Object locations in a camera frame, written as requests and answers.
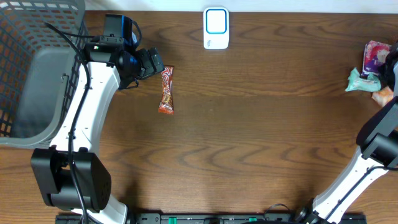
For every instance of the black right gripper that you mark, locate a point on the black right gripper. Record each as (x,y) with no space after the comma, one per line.
(385,70)

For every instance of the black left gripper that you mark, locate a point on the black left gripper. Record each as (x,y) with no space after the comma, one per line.
(150,63)

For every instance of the orange tissue pack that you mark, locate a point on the orange tissue pack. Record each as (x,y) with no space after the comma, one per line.
(383,96)

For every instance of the red purple noodle packet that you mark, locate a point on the red purple noodle packet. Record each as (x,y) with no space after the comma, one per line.
(375,54)

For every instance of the teal snack wrapper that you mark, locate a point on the teal snack wrapper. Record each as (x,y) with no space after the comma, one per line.
(369,83)

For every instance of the red Top chocolate bar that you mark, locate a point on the red Top chocolate bar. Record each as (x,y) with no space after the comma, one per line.
(166,105)

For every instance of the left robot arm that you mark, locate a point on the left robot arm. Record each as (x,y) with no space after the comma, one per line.
(69,173)

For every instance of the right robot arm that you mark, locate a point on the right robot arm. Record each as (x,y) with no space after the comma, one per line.
(375,155)

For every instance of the dark grey plastic basket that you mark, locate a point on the dark grey plastic basket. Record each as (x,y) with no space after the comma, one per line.
(39,70)

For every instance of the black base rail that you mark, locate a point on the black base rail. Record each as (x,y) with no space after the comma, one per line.
(155,218)

